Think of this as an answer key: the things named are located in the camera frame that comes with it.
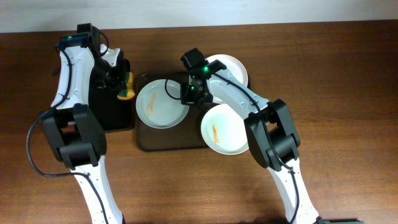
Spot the yellow green sponge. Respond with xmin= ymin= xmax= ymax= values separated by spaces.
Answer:
xmin=117 ymin=72 xmax=135 ymax=100

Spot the grey plate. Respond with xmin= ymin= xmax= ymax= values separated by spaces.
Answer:
xmin=136 ymin=79 xmax=189 ymax=129

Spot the pale green plate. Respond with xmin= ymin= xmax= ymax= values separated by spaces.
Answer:
xmin=200 ymin=104 xmax=249 ymax=156

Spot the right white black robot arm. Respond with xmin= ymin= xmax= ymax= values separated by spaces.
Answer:
xmin=182 ymin=59 xmax=323 ymax=223

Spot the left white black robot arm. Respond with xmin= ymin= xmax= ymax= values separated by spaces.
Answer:
xmin=40 ymin=34 xmax=125 ymax=223

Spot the small black tray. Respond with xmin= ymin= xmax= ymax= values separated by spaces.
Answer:
xmin=88 ymin=58 xmax=135 ymax=133

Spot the large brown tray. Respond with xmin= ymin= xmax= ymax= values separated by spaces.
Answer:
xmin=134 ymin=72 xmax=207 ymax=152

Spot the white plate with orange stain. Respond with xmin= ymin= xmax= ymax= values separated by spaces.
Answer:
xmin=206 ymin=54 xmax=249 ymax=87

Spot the dark base plate corner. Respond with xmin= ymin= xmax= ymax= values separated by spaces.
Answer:
xmin=317 ymin=219 xmax=365 ymax=224

